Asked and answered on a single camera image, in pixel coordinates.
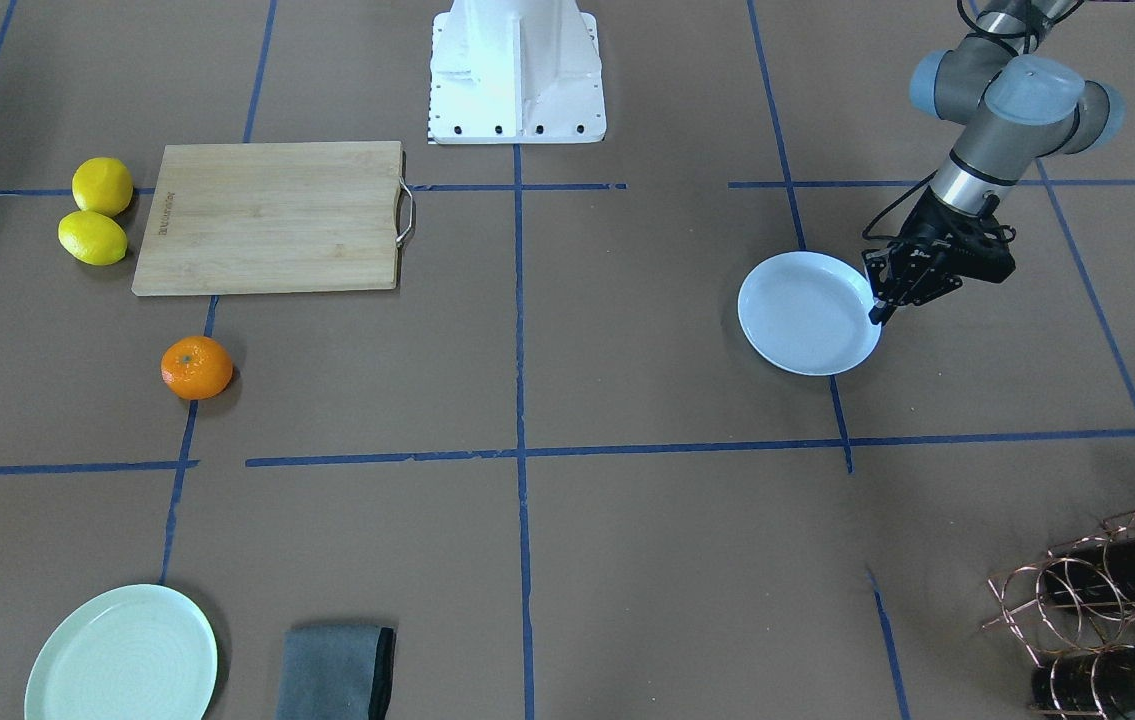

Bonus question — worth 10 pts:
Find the bamboo cutting board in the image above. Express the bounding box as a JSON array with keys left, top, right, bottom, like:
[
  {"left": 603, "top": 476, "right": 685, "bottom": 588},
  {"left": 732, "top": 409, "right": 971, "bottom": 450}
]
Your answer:
[{"left": 132, "top": 141, "right": 415, "bottom": 298}]

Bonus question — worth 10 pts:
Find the dark wine bottle lower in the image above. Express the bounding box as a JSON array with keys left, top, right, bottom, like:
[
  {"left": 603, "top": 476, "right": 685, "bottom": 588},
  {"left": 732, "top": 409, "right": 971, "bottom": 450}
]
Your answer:
[{"left": 1029, "top": 647, "right": 1135, "bottom": 719}]

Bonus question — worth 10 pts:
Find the yellow lemon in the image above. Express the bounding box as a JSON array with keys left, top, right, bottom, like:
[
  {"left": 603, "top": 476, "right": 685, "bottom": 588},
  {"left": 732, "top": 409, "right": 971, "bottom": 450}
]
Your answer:
[
  {"left": 70, "top": 158, "right": 134, "bottom": 218},
  {"left": 58, "top": 210, "right": 128, "bottom": 266}
]

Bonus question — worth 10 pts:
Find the light blue plate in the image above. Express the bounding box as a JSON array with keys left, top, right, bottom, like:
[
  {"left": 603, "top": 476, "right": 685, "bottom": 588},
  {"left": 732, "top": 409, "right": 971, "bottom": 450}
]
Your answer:
[{"left": 735, "top": 251, "right": 882, "bottom": 375}]

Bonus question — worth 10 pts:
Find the copper wire bottle rack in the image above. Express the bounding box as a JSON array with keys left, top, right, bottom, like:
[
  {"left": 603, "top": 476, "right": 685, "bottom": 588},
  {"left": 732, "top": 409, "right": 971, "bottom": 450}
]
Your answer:
[{"left": 986, "top": 509, "right": 1135, "bottom": 719}]

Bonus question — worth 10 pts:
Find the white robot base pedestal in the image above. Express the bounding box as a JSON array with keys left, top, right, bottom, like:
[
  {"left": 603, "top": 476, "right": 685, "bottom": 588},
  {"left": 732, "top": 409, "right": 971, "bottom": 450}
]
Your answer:
[{"left": 427, "top": 1, "right": 607, "bottom": 145}]

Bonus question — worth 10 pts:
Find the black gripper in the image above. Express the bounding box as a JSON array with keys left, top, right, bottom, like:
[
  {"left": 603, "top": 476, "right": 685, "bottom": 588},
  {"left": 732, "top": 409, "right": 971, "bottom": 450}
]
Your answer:
[{"left": 861, "top": 190, "right": 1018, "bottom": 325}]

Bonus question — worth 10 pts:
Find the grey folded cloth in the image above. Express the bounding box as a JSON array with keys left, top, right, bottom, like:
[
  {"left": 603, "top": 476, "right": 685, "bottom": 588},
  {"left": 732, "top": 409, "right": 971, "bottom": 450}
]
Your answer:
[{"left": 274, "top": 623, "right": 397, "bottom": 719}]

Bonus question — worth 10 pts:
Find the lower yellow lemon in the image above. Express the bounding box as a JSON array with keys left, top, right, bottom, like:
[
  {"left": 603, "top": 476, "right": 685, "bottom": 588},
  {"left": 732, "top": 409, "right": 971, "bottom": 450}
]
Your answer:
[{"left": 58, "top": 210, "right": 128, "bottom": 266}]

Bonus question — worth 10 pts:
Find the upper yellow lemon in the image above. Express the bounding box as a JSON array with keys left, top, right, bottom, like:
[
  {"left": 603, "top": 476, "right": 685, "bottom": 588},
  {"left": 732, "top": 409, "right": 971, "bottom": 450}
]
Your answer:
[{"left": 70, "top": 158, "right": 134, "bottom": 218}]

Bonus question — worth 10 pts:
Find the light green plate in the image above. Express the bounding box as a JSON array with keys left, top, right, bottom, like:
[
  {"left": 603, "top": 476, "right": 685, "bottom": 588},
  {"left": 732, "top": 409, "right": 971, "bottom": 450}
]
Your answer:
[{"left": 23, "top": 584, "right": 219, "bottom": 719}]

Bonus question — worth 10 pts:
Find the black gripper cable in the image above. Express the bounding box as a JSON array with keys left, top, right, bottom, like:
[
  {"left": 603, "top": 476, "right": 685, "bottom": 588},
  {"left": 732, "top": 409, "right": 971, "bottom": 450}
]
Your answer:
[{"left": 861, "top": 170, "right": 938, "bottom": 241}]

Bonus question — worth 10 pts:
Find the orange mandarin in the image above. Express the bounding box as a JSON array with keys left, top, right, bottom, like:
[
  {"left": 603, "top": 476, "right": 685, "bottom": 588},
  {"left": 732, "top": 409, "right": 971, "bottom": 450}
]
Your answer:
[{"left": 160, "top": 334, "right": 235, "bottom": 401}]

